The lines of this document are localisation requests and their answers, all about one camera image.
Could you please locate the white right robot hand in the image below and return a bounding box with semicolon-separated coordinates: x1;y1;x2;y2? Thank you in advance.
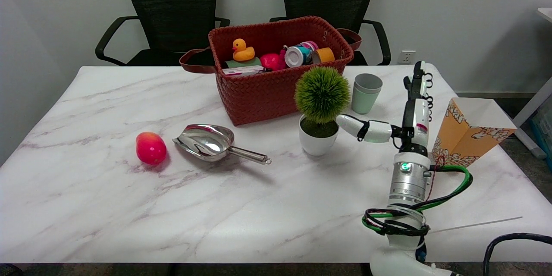
336;61;433;156

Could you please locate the green ball plant white pot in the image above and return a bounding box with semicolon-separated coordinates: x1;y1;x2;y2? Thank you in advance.
295;66;351;157

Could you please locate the red toy mango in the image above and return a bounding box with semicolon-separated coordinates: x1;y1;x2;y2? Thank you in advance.
136;132;167;165

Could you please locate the orange popcorn box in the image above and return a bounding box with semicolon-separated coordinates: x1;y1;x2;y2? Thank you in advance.
432;97;517;172

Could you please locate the pale green plastic cup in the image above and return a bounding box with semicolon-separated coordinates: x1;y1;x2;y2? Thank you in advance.
351;82;382;115

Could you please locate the grey plastic cup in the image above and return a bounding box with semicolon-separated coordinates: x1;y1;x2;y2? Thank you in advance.
354;73;383;94

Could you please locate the orange tape roll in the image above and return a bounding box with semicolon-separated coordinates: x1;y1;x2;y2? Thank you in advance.
313;47;336;64

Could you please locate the white side table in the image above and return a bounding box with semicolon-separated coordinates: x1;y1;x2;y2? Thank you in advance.
512;7;552;159

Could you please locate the long white zip tie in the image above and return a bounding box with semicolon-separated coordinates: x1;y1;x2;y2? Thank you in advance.
429;216;524;234

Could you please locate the blue storage bin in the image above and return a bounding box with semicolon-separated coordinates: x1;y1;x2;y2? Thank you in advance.
530;103;552;171

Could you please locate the can with white lid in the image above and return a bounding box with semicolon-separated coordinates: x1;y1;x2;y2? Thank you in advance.
285;45;313;68

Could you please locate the pink plastic toy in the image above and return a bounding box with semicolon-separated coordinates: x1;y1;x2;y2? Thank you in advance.
260;50;288;71

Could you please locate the green flat block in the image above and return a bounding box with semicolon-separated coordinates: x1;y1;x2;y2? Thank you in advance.
225;57;262;69

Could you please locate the white and pink carton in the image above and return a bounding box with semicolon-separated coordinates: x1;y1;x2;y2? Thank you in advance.
222;66;264;76

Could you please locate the yellow rubber duck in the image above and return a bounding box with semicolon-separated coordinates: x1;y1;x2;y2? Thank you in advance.
232;38;256;62

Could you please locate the shiny metal scoop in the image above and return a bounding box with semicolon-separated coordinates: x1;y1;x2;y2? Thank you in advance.
172;124;272;165

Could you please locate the green and black cable bundle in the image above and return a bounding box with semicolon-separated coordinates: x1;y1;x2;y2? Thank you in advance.
361;155;474;237

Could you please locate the red woven basket with handles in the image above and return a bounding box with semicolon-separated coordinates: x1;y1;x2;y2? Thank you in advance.
179;16;363;126

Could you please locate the thick black cable loop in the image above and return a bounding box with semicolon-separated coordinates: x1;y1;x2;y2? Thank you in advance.
483;232;552;276

